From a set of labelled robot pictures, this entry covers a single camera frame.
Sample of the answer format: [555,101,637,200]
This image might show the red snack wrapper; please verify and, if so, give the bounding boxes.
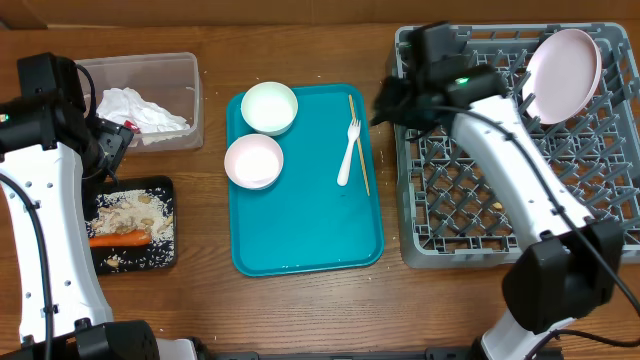
[124,120,140,134]

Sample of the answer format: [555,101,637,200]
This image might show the wooden chopstick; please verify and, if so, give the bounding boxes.
[348,94,370,196]

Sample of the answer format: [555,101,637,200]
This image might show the white napkin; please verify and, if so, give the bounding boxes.
[97,87,191,145]

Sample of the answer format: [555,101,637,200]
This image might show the white plastic fork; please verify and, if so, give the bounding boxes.
[337,119,361,186]

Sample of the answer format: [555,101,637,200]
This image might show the large white plate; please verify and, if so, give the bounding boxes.
[522,29,602,125]

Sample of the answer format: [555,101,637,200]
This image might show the pale green bowl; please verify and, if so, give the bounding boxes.
[240,81,299,136]

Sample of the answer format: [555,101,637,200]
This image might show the pink bowl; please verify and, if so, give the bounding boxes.
[224,134,284,190]

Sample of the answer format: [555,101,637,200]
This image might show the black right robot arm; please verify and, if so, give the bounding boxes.
[374,22,625,359]

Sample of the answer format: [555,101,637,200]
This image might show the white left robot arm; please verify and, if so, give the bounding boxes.
[1,53,209,359]

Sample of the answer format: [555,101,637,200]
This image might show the grey dishwasher rack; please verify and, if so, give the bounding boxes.
[394,23,639,268]

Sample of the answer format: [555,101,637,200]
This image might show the black food-waste tray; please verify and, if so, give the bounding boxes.
[84,175,178,276]

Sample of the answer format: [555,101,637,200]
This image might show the clear plastic bin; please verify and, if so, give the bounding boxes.
[77,52,204,153]

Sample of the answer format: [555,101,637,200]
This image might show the rice and peanuts pile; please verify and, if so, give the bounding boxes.
[85,188,176,269]

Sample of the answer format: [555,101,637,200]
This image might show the orange carrot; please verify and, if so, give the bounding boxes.
[89,230,151,248]

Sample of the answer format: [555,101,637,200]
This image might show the teal plastic tray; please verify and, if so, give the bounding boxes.
[229,84,385,277]

